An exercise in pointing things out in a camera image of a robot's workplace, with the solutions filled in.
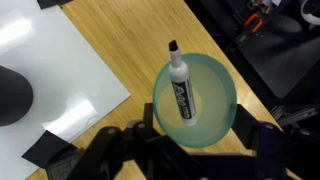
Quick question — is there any white whiteboard sheet mat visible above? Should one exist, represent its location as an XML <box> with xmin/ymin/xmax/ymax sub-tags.
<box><xmin>0</xmin><ymin>0</ymin><xmax>130</xmax><ymax>180</ymax></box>

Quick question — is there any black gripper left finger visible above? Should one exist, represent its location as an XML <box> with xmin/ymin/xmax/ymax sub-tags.
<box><xmin>142</xmin><ymin>103</ymin><xmax>154</xmax><ymax>129</ymax></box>

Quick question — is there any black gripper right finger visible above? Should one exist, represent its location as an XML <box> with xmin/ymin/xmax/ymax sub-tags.
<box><xmin>232</xmin><ymin>104</ymin><xmax>260</xmax><ymax>150</ymax></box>

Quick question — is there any black Nvidia water bottle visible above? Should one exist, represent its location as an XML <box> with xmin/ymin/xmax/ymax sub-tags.
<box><xmin>0</xmin><ymin>66</ymin><xmax>33</xmax><ymax>126</ymax></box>

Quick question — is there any aluminium extrusion rail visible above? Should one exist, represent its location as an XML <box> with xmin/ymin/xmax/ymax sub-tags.
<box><xmin>270</xmin><ymin>104</ymin><xmax>320</xmax><ymax>128</ymax></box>

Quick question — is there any orange handled clamp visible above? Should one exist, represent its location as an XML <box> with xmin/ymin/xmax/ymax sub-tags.
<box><xmin>242</xmin><ymin>14</ymin><xmax>263</xmax><ymax>34</ymax></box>

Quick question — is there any black Expo dry-erase marker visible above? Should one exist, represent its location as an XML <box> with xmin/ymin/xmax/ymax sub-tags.
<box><xmin>169</xmin><ymin>40</ymin><xmax>197</xmax><ymax>126</ymax></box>

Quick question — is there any black tape square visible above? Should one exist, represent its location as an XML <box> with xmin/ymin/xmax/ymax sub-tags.
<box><xmin>37</xmin><ymin>0</ymin><xmax>73</xmax><ymax>9</ymax></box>

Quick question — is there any teal translucent plastic cup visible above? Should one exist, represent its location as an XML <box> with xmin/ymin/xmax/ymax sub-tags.
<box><xmin>152</xmin><ymin>53</ymin><xmax>237</xmax><ymax>148</ymax></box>

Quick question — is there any black tape piece lower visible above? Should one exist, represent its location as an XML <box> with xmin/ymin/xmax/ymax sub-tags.
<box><xmin>22</xmin><ymin>130</ymin><xmax>77</xmax><ymax>168</ymax></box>

